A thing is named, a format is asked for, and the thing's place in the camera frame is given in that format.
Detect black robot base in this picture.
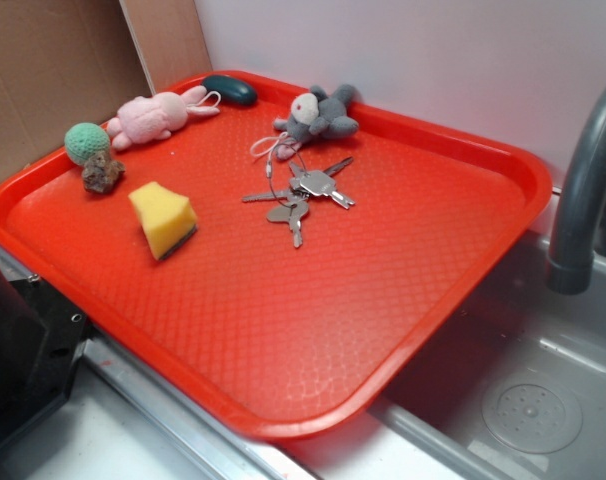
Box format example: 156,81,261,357
0,269,90,451

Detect brown rough rock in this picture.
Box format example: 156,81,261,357
82,151,126,194

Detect red plastic tray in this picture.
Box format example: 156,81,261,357
0,73,552,440

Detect silver key bunch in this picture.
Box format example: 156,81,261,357
241,141,356,249

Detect grey plush mouse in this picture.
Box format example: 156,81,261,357
273,84,359,145

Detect yellow sponge wedge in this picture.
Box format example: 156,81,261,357
128,181,198,260

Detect dark teal oval object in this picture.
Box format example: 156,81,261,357
202,74,258,106

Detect pink plush bunny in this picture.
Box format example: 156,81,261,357
106,85,222,151

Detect green crocheted ball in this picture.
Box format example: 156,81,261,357
64,122,110,166

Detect grey toy sink basin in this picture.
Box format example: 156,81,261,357
371,233,606,479

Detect grey toy faucet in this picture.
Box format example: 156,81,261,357
546,88,606,295

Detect brown cardboard panel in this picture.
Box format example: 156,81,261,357
0,1,212,183

